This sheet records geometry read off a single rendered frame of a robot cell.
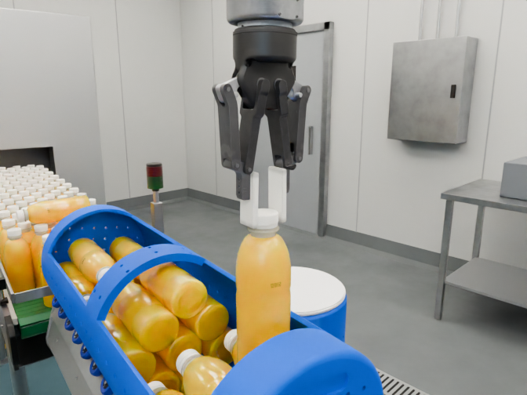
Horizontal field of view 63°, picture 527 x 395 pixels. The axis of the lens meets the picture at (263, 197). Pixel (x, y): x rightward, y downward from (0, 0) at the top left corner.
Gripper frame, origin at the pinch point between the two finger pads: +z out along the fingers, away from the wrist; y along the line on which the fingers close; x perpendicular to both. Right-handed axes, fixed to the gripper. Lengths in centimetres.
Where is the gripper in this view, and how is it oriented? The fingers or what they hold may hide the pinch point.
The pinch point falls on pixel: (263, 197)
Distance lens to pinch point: 54.7
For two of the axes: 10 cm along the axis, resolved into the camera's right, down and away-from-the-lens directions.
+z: -0.1, 9.7, 2.4
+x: -6.0, -1.9, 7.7
